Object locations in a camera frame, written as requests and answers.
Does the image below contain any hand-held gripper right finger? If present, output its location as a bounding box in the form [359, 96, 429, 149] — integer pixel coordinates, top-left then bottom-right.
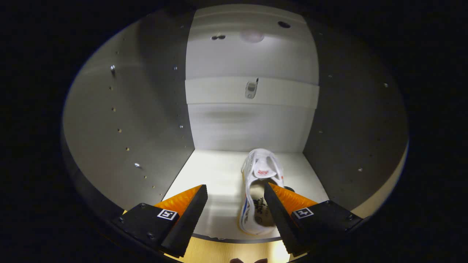
[263, 182, 363, 256]

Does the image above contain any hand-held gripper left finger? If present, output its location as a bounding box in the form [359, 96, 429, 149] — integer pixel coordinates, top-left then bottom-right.
[112, 184, 209, 258]

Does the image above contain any white canvas shoe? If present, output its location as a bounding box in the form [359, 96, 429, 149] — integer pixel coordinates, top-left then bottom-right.
[239, 148, 295, 235]

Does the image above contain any grey shoe cabinet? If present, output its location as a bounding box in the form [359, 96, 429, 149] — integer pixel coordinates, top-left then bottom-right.
[61, 4, 409, 252]

